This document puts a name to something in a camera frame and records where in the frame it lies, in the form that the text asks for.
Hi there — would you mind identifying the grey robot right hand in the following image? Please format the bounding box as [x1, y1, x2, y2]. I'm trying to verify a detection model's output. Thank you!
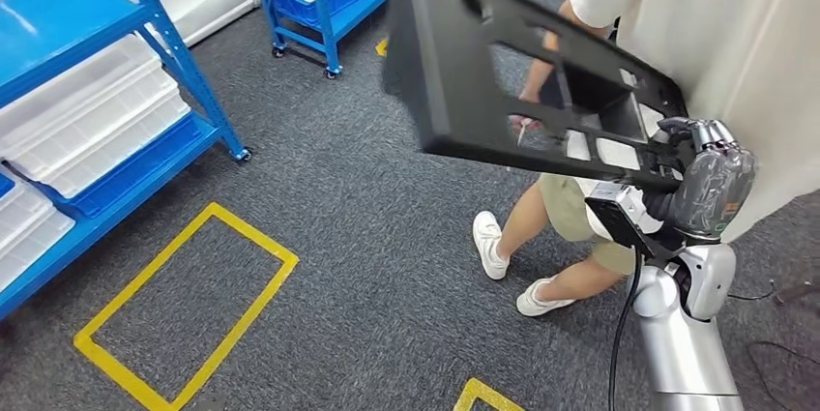
[642, 115, 759, 243]

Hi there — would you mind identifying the black plastic plate holder part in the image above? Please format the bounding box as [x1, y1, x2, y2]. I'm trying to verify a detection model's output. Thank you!
[382, 0, 690, 195]

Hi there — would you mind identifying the blue wheeled shelf rack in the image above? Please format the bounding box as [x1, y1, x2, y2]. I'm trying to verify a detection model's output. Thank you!
[243, 0, 469, 80]

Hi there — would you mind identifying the blue steel shelf rack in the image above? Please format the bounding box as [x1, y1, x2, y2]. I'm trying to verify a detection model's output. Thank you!
[0, 0, 253, 321]

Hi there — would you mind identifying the person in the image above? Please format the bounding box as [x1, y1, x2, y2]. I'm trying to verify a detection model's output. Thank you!
[472, 0, 820, 318]

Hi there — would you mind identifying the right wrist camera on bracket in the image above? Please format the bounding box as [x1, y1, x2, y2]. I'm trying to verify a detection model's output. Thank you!
[584, 180, 684, 262]

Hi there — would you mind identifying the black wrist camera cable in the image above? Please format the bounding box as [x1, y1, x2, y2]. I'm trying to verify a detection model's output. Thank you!
[606, 248, 644, 411]

